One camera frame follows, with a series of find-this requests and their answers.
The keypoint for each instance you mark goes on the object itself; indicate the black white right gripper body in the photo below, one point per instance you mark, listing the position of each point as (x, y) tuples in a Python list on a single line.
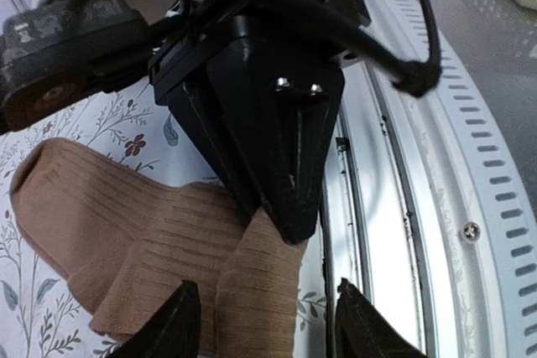
[(61, 51)]

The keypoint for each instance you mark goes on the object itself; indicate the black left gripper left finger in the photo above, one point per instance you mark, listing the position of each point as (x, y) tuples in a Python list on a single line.
[(174, 331)]

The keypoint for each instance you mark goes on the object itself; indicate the floral patterned table mat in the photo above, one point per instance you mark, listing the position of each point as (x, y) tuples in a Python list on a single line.
[(39, 315)]

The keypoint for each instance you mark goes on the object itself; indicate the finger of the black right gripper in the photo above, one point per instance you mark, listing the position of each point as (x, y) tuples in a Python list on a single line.
[(210, 131), (281, 105)]

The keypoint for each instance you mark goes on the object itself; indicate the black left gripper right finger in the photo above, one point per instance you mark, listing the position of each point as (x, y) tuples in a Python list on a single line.
[(361, 331)]

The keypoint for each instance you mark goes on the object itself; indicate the brown ribbed sock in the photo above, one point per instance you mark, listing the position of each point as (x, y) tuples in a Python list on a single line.
[(125, 243)]

